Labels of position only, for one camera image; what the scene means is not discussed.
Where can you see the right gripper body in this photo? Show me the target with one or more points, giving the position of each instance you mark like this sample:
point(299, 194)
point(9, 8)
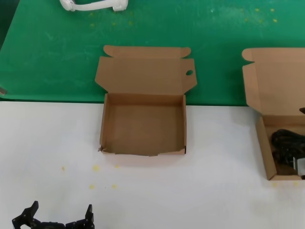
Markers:
point(300, 167)

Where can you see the brown cardboard box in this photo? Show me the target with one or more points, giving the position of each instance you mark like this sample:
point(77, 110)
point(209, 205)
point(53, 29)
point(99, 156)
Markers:
point(143, 124)
point(274, 90)

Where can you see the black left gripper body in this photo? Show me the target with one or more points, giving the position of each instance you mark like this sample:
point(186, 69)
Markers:
point(52, 226)

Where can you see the white VR headset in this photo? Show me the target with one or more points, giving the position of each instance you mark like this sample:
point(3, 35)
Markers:
point(66, 3)

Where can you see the green table cloth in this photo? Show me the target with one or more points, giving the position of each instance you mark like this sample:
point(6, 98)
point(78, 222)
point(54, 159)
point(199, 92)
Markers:
point(47, 59)

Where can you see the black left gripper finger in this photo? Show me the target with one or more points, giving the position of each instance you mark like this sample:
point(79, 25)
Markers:
point(88, 221)
point(23, 218)

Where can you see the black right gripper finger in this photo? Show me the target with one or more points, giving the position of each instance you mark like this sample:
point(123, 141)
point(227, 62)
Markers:
point(302, 111)

